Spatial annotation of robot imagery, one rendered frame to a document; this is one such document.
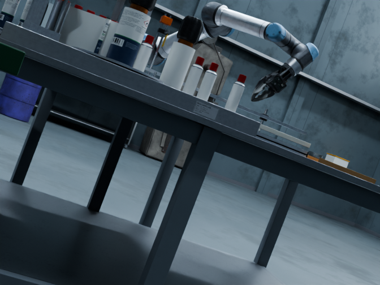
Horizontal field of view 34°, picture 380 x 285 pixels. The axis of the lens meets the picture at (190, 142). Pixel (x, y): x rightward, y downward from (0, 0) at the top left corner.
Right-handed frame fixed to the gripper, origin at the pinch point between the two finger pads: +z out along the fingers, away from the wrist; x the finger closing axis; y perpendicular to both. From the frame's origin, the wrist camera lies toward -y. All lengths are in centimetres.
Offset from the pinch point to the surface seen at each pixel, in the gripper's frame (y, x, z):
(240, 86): 2.6, -8.6, 1.8
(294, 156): 85, -1, 22
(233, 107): 2.6, -3.6, 9.9
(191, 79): 1.8, -24.4, 16.9
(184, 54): 33, -39, 19
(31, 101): -697, -26, 92
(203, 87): 1.5, -18.3, 15.0
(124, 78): 78, -51, 47
